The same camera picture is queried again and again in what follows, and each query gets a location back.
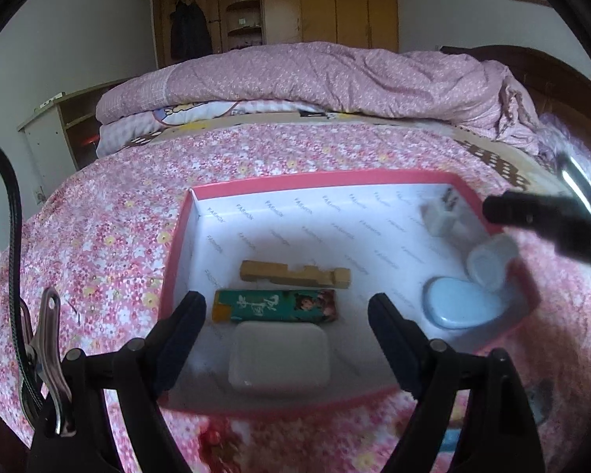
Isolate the black cable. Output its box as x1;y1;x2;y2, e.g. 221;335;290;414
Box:
0;135;45;415

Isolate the pink quilt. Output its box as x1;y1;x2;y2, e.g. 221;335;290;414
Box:
96;42;543;153

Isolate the grey-blue teardrop tape dispenser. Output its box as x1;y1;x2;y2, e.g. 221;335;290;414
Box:
421;276;508;330

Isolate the notched wooden block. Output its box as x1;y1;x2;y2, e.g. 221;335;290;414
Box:
239;259;351;291

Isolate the cartoon printed blanket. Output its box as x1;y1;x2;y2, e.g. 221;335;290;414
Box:
98;99;591;198

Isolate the white bottle orange label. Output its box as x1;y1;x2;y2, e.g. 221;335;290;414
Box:
467;234;519;292

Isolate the green printed lighter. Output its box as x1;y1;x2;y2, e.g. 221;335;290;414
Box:
212;289;338;325

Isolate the white rounded plastic case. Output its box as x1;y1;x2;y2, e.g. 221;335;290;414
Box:
227;321;332;394

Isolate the white charger plug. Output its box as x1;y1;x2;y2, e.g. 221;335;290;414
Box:
421;192;466;237

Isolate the white bedside cabinet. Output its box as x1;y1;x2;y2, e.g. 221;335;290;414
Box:
19;79;129;203

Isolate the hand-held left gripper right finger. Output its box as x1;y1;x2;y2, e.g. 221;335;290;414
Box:
367;293;547;473

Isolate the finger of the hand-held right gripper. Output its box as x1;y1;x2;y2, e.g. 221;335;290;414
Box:
481;191;591;269

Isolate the dark hanging coat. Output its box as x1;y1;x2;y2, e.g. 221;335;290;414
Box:
170;0;214;60

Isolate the wooden wardrobe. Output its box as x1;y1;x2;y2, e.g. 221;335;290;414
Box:
134;0;400;67

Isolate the metal spring clip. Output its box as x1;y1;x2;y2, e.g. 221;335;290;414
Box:
554;150;591;247
22;287;77;437

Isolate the purple pillow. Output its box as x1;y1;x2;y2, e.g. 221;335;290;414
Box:
537;111;591;178

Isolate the pink floral bedsheet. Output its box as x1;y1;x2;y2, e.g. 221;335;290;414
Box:
0;123;591;473

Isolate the dark wooden headboard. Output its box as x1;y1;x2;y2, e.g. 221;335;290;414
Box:
440;44;591;131

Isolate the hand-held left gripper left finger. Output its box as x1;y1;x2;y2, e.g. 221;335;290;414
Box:
61;290;208;473

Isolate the pink shallow cardboard box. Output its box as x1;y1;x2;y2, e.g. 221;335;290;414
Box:
158;168;540;415

